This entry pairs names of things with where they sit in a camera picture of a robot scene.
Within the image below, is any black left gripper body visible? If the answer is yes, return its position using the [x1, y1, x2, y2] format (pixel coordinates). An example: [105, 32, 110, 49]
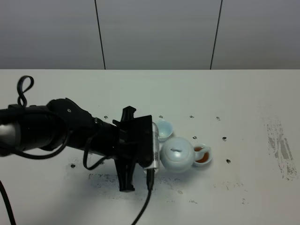
[113, 106, 153, 192]

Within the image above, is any light blue porcelain teapot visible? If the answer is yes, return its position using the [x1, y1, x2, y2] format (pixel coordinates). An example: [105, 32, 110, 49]
[160, 137, 195, 173]

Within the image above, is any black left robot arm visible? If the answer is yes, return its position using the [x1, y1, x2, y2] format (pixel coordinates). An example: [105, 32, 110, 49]
[0, 98, 155, 191]

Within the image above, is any far light blue teacup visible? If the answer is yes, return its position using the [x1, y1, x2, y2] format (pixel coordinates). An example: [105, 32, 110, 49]
[155, 120, 173, 142]

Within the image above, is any light blue teacup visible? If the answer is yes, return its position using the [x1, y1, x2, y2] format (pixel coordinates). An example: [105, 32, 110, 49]
[155, 120, 173, 142]
[193, 144, 212, 167]

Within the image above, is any near light blue teacup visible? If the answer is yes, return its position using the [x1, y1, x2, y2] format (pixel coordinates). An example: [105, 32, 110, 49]
[193, 144, 212, 167]

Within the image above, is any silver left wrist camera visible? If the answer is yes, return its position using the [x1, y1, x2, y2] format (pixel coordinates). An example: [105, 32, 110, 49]
[144, 122, 160, 174]

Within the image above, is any black left camera cable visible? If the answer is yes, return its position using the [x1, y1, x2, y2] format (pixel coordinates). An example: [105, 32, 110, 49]
[0, 75, 155, 225]

